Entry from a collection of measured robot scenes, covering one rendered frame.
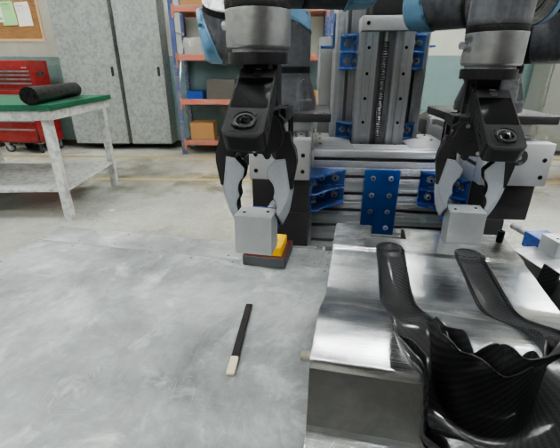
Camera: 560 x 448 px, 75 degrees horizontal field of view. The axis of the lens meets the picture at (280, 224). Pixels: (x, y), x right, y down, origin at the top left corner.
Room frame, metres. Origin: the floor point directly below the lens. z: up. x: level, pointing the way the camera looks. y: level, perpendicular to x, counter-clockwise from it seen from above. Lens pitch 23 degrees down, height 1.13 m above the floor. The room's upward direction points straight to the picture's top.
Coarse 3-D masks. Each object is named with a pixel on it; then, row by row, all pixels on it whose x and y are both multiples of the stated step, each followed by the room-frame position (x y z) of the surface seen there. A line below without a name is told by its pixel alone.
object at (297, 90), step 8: (288, 72) 0.93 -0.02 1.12; (296, 72) 0.93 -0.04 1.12; (304, 72) 0.95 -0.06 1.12; (288, 80) 0.93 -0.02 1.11; (296, 80) 0.93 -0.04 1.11; (304, 80) 0.95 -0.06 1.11; (288, 88) 0.92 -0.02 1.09; (296, 88) 0.93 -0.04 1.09; (304, 88) 0.94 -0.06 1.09; (312, 88) 0.97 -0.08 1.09; (288, 96) 0.92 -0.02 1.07; (296, 96) 0.92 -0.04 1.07; (304, 96) 0.94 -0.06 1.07; (312, 96) 0.95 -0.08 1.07; (296, 104) 0.92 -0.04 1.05; (304, 104) 0.93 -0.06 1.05; (312, 104) 0.95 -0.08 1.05
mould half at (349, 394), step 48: (336, 240) 0.51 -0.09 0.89; (384, 240) 0.51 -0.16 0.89; (432, 240) 0.51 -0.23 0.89; (336, 288) 0.38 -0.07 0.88; (432, 288) 0.38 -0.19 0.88; (528, 288) 0.38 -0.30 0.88; (336, 336) 0.24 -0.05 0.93; (384, 336) 0.23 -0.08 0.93; (480, 336) 0.24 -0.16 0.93; (336, 384) 0.21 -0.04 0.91; (384, 384) 0.20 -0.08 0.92; (336, 432) 0.20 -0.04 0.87; (384, 432) 0.19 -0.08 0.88
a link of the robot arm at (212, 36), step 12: (204, 0) 0.91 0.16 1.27; (216, 0) 0.89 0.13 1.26; (204, 12) 0.91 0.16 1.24; (216, 12) 0.88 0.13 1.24; (204, 24) 0.90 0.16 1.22; (216, 24) 0.89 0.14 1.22; (204, 36) 0.90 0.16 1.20; (216, 36) 0.90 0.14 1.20; (204, 48) 0.91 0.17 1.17; (216, 48) 0.91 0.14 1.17; (216, 60) 0.93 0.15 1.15
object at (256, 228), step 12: (240, 216) 0.44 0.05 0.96; (252, 216) 0.43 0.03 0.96; (264, 216) 0.43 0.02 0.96; (240, 228) 0.44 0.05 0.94; (252, 228) 0.43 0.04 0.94; (264, 228) 0.43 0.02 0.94; (276, 228) 0.46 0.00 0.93; (240, 240) 0.44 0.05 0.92; (252, 240) 0.43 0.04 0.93; (264, 240) 0.43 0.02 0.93; (276, 240) 0.46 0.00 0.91; (252, 252) 0.43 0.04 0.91; (264, 252) 0.43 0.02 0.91
